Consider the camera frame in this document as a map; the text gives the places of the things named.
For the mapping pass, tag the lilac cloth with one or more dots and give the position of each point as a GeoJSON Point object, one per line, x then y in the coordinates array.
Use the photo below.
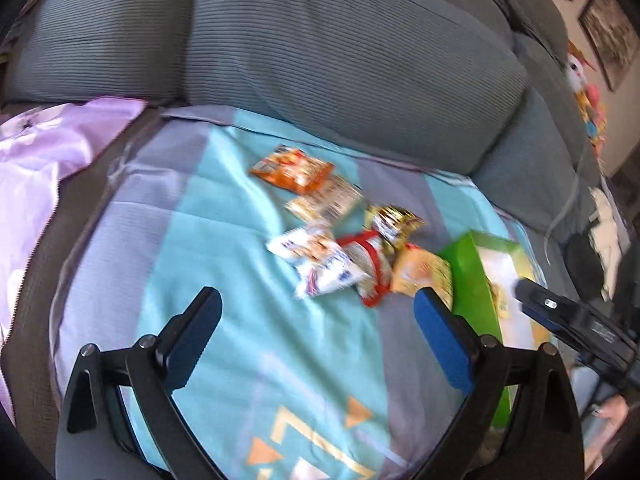
{"type": "Point", "coordinates": [39, 149]}

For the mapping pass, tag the orange snack packet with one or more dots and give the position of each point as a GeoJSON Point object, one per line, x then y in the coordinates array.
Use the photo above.
{"type": "Point", "coordinates": [293, 170]}

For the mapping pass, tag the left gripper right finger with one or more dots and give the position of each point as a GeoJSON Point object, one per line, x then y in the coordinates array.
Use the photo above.
{"type": "Point", "coordinates": [478, 370]}

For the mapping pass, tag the patterned blue grey blanket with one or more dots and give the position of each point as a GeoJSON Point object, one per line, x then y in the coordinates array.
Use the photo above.
{"type": "Point", "coordinates": [287, 387]}

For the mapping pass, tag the colourful plush toy pile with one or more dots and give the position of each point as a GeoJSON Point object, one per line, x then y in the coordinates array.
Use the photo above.
{"type": "Point", "coordinates": [593, 114]}

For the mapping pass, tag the red white snack packet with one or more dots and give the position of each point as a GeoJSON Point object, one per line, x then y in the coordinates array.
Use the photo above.
{"type": "Point", "coordinates": [366, 249]}

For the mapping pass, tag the person's right hand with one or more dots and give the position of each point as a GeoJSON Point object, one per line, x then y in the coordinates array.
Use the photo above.
{"type": "Point", "coordinates": [615, 410]}

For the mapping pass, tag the grey sofa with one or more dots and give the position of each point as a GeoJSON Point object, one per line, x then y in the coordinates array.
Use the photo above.
{"type": "Point", "coordinates": [475, 87]}

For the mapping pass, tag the white blue small packet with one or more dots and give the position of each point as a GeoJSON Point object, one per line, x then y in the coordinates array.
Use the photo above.
{"type": "Point", "coordinates": [320, 262]}

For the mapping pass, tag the white plush toy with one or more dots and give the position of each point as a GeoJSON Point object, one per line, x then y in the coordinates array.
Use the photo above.
{"type": "Point", "coordinates": [575, 68]}

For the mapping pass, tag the green white box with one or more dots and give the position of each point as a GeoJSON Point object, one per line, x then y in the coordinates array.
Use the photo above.
{"type": "Point", "coordinates": [485, 270]}

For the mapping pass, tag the gold brown snack packet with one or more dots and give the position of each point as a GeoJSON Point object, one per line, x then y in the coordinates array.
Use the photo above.
{"type": "Point", "coordinates": [393, 223]}

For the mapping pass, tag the white cloth pile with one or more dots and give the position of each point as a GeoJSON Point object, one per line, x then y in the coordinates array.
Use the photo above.
{"type": "Point", "coordinates": [605, 240]}

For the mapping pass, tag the tan biscuit packet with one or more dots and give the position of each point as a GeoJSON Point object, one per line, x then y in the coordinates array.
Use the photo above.
{"type": "Point", "coordinates": [416, 268]}

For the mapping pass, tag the framed landscape picture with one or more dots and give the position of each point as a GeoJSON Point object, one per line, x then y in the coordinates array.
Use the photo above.
{"type": "Point", "coordinates": [612, 37]}

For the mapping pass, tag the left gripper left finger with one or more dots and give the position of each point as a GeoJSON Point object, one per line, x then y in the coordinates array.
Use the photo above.
{"type": "Point", "coordinates": [165, 365]}

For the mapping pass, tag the dark cushion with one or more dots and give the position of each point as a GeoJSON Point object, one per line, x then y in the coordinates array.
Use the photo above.
{"type": "Point", "coordinates": [584, 267]}

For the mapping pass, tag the beige barcode snack packet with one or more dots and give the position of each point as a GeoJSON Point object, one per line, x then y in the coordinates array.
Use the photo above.
{"type": "Point", "coordinates": [332, 202]}

